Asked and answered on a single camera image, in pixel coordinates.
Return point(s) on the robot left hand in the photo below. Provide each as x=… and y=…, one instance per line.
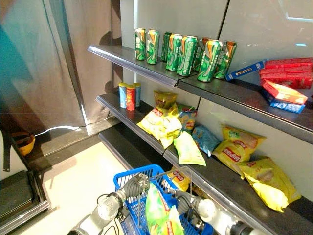
x=134, y=187

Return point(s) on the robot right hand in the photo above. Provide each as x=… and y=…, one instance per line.
x=183, y=202

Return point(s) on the blue plastic shopping basket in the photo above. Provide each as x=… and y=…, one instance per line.
x=137, y=210

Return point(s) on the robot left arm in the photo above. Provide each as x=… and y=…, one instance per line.
x=102, y=213

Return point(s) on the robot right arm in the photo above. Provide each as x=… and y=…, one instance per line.
x=220, y=218

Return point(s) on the dark metal shelf board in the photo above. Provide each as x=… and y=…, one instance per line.
x=127, y=147
x=247, y=102
x=132, y=117
x=137, y=62
x=227, y=188

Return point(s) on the light green chips bag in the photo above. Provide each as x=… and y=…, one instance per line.
x=189, y=150

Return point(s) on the yellow chips bag red logo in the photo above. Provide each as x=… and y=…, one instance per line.
x=232, y=154

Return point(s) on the blue green chips bag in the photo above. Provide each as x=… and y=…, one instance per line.
x=188, y=118

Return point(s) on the yellow chips bag green label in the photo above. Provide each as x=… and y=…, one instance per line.
x=244, y=139

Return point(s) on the large yellow chips bag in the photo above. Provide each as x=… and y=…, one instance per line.
x=269, y=182

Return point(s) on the red chips tube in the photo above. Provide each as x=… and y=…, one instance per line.
x=130, y=98

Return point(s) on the blue chips tube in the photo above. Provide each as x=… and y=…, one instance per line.
x=122, y=95
x=138, y=94

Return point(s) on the olive green chips bag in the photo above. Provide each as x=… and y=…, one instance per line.
x=164, y=99

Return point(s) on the yellow hard hat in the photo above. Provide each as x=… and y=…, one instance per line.
x=25, y=144

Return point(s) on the green soda can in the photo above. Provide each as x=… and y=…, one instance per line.
x=187, y=57
x=209, y=62
x=164, y=46
x=140, y=45
x=152, y=47
x=173, y=54
x=226, y=61
x=198, y=57

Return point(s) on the long blue cookie box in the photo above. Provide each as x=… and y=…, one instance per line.
x=244, y=71

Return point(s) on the grey curtain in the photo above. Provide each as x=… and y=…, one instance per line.
x=49, y=66

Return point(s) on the red orange cracker box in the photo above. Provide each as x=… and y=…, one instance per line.
x=284, y=93

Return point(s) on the red snack box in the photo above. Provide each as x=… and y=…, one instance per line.
x=291, y=62
x=281, y=71
x=291, y=80

